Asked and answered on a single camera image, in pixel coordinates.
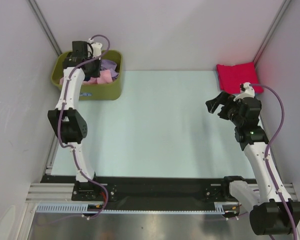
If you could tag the lilac t shirt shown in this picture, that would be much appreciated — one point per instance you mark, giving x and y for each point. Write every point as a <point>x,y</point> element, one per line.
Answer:
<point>108,64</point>

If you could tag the olive green plastic bin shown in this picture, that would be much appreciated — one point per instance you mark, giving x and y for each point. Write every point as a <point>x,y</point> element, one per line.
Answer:
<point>104,91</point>

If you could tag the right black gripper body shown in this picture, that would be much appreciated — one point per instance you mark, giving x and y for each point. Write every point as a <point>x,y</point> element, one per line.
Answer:
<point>233,113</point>

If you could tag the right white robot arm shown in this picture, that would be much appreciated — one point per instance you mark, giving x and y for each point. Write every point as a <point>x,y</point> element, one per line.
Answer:
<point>272,211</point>

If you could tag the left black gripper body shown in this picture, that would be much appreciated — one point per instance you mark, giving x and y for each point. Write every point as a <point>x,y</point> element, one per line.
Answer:
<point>93,70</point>

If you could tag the white slotted cable duct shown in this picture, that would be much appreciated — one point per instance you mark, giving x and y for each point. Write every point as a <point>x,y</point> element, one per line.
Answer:
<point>211,208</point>

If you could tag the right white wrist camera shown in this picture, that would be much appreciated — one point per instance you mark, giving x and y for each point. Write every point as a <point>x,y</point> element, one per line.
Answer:
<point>246,91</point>

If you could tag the pink t shirt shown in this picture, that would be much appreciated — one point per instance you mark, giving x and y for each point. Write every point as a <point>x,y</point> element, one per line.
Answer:
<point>106,77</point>

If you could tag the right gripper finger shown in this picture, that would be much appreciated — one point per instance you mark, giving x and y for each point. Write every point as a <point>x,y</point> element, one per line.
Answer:
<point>225,112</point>
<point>222,99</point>

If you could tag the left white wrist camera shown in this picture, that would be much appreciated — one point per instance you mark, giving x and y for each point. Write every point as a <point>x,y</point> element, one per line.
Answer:
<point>97,47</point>

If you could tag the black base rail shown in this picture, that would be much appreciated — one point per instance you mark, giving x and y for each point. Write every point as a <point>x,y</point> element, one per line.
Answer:
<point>146,191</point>

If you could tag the left aluminium frame post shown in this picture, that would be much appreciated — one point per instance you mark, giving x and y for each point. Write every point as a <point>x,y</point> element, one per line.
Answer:
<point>39,16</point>

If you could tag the right aluminium frame post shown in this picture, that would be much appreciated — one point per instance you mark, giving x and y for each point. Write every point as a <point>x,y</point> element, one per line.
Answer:
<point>283,9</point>

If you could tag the aluminium frame post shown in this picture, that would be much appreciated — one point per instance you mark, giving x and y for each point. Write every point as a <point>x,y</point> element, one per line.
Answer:
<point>39,16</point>
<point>283,9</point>

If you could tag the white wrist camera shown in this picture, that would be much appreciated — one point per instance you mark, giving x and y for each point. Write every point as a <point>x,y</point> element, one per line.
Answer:
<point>246,91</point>
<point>97,47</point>

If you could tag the folded red t shirt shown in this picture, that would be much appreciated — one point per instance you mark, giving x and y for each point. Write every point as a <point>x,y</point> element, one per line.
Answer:
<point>247,68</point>

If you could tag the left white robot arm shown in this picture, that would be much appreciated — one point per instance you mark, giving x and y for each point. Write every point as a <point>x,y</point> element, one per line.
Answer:
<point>67,123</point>

